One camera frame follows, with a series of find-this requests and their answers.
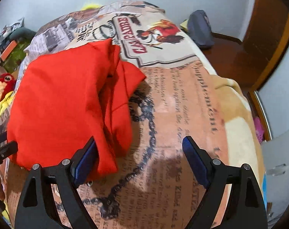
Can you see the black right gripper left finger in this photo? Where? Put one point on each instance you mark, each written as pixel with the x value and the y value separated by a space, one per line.
pixel 36 206

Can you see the red zip jacket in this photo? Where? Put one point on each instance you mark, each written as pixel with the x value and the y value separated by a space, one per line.
pixel 66 98

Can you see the beige fleece blanket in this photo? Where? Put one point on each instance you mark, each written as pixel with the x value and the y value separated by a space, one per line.
pixel 243 145

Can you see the red plush bird toy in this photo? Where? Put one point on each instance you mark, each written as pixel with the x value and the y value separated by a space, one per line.
pixel 7 84

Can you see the pink cloth item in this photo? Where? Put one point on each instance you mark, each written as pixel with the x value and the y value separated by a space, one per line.
pixel 259 130

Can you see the newspaper print bed cover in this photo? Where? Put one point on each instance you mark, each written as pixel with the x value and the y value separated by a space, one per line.
pixel 154 186

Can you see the orange box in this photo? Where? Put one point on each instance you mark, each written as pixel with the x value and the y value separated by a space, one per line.
pixel 8 50

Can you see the dark green plush cushion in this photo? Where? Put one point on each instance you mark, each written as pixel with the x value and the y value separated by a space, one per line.
pixel 22 33

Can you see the white wardrobe panel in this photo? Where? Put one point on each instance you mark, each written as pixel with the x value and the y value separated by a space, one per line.
pixel 274 97

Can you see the yellow round object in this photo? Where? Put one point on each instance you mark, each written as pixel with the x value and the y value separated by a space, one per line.
pixel 90 6

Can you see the dark blue backpack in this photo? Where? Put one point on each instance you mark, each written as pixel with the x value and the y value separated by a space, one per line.
pixel 199 29

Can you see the brown wooden door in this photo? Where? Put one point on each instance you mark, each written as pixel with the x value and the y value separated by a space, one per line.
pixel 267 39

